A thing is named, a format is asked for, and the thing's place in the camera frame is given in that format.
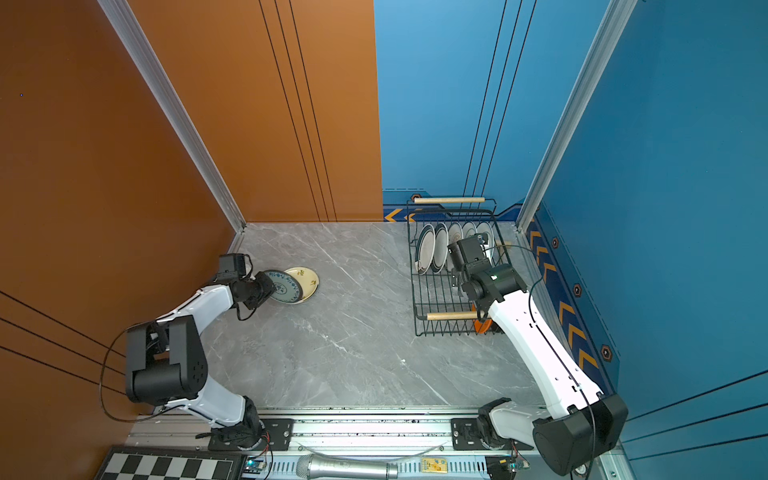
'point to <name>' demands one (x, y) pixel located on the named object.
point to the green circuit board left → (254, 465)
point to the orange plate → (482, 327)
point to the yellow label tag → (434, 465)
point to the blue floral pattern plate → (288, 288)
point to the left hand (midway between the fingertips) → (275, 283)
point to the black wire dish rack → (439, 307)
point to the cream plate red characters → (309, 281)
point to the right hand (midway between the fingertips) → (478, 279)
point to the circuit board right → (504, 467)
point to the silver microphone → (317, 468)
